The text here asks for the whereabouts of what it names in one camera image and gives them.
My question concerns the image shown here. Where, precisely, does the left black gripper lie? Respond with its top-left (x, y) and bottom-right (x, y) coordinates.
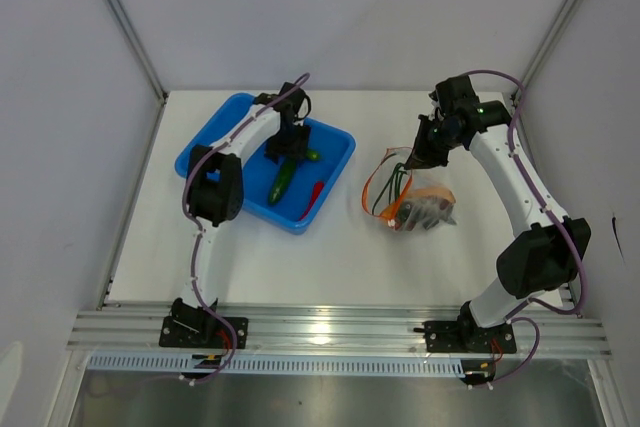
top-left (265, 123), bottom-right (311, 167)

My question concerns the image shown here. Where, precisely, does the red chili pepper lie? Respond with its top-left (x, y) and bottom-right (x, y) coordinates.
top-left (298, 180), bottom-right (326, 222)

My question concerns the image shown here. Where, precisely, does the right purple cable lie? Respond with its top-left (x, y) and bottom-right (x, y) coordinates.
top-left (467, 69), bottom-right (586, 318)

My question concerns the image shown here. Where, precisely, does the light green pepper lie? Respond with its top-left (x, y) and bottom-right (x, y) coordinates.
top-left (306, 149), bottom-right (321, 162)

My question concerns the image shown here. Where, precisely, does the grey toy fish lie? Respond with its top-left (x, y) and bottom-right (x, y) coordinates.
top-left (395, 196), bottom-right (457, 231)

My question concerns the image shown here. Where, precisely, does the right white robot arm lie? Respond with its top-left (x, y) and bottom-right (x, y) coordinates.
top-left (406, 73), bottom-right (591, 351)

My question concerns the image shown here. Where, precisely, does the blue plastic bin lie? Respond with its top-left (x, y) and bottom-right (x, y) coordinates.
top-left (174, 92), bottom-right (356, 235)

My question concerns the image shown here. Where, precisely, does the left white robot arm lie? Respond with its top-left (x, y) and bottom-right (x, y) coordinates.
top-left (169, 73), bottom-right (311, 347)

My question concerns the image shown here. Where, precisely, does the dark green cucumber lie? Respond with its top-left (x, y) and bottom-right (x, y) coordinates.
top-left (267, 159), bottom-right (297, 206)

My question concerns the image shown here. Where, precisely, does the orange purple sweet potato slice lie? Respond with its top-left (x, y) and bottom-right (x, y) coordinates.
top-left (380, 186), bottom-right (456, 220)

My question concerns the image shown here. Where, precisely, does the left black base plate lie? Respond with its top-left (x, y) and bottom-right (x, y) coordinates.
top-left (158, 316), bottom-right (233, 350)

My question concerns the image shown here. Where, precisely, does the green spring onion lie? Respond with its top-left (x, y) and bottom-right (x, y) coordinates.
top-left (371, 162), bottom-right (409, 214)

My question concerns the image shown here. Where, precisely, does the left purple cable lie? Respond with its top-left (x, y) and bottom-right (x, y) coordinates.
top-left (180, 71), bottom-right (312, 308)

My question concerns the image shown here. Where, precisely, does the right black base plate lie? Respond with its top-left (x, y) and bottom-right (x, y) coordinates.
top-left (413, 320), bottom-right (517, 354)

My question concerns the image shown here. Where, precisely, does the clear zip top bag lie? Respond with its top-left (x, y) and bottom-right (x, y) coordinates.
top-left (361, 147), bottom-right (457, 232)

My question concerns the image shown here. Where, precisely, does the slotted cable duct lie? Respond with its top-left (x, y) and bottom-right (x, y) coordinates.
top-left (87, 351), bottom-right (464, 378)

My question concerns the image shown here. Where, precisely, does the purple cable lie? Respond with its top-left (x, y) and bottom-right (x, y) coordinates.
top-left (180, 71), bottom-right (312, 308)
top-left (467, 69), bottom-right (586, 318)

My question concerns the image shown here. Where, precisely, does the aluminium rail frame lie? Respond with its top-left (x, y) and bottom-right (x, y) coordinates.
top-left (66, 303), bottom-right (612, 360)

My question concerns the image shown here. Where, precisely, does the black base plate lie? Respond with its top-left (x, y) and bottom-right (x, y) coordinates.
top-left (413, 320), bottom-right (517, 354)
top-left (158, 316), bottom-right (233, 350)

